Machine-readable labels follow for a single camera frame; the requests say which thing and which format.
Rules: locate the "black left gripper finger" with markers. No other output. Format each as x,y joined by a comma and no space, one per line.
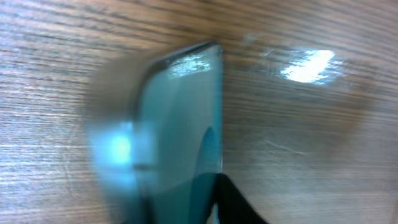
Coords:
233,208

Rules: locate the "Galaxy smartphone teal screen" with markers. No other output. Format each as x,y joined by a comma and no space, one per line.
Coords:
176,116

